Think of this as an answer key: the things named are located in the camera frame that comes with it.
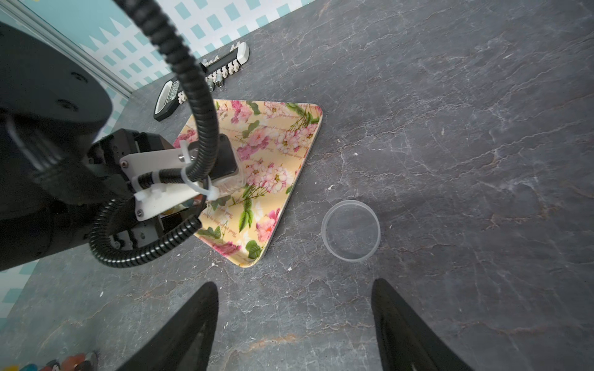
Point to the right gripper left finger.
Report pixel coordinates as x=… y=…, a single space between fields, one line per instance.
x=186 y=340

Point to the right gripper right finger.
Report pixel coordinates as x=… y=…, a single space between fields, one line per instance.
x=404 y=340

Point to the clear candy jar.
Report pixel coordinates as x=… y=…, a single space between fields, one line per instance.
x=79 y=362

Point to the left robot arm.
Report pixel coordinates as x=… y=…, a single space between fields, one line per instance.
x=51 y=111

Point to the floral rectangular tray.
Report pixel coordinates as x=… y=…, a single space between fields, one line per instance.
x=272 y=140

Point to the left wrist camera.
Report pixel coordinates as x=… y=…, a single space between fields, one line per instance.
x=160 y=179

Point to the black socket holder rail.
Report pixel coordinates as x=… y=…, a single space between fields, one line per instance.
x=216 y=70

